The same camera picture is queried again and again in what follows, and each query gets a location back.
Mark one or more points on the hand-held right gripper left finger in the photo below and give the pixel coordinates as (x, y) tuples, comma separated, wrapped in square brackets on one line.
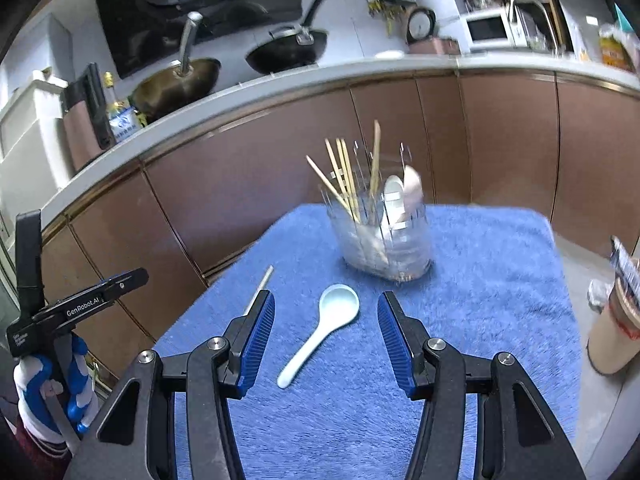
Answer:
[(257, 345)]

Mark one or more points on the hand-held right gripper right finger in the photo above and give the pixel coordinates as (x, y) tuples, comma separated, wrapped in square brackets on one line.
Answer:
[(395, 345)]

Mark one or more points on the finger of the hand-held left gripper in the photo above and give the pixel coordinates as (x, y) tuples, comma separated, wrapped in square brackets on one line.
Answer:
[(29, 260), (130, 280)]

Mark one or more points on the light blue spoon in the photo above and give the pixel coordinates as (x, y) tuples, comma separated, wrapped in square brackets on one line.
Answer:
[(340, 302)]

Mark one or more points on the white spoon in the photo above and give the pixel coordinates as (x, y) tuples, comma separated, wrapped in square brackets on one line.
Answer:
[(392, 197)]

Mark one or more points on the pink spoon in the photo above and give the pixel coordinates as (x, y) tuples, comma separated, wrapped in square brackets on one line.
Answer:
[(412, 185)]

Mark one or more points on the person's left forearm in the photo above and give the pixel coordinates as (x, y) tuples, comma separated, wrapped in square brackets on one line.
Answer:
[(40, 452)]

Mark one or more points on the person's left hand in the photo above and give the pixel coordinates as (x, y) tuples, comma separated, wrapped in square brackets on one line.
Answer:
[(32, 385)]

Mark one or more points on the blue towel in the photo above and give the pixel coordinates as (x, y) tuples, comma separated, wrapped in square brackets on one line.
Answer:
[(475, 320)]

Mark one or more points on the white appliance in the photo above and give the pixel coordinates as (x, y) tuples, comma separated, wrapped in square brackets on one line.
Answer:
[(27, 150)]

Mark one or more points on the bottle with blue label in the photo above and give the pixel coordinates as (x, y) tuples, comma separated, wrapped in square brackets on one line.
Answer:
[(122, 120)]

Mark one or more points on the brass wok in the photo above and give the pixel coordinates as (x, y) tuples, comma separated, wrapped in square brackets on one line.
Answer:
[(175, 87)]

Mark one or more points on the brown paper bucket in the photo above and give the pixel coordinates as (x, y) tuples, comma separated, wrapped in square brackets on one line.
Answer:
[(612, 340)]

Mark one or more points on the dark packet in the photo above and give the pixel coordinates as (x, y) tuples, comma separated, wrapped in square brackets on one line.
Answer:
[(627, 270)]

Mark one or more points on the black wok with lid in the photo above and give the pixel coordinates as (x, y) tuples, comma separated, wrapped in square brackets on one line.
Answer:
[(285, 52)]

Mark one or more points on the black range hood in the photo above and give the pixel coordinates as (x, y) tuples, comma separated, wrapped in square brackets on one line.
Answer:
[(200, 5)]

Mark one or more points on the white bowl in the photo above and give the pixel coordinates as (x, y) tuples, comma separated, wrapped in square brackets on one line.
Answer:
[(389, 54)]

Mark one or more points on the rice cooker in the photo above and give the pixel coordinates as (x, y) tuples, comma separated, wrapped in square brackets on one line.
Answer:
[(430, 45)]

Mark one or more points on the white microwave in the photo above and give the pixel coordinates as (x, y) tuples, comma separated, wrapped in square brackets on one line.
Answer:
[(487, 30)]

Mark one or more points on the yellow bottle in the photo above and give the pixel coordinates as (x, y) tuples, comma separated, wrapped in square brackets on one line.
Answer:
[(615, 52)]

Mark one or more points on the steel faucet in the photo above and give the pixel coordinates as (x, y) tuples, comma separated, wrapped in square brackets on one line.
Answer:
[(542, 10)]

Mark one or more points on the wooden cutting board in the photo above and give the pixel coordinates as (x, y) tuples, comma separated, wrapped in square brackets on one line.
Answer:
[(555, 15)]

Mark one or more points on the green plastic bag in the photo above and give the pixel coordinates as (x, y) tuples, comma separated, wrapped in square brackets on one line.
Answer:
[(625, 17)]

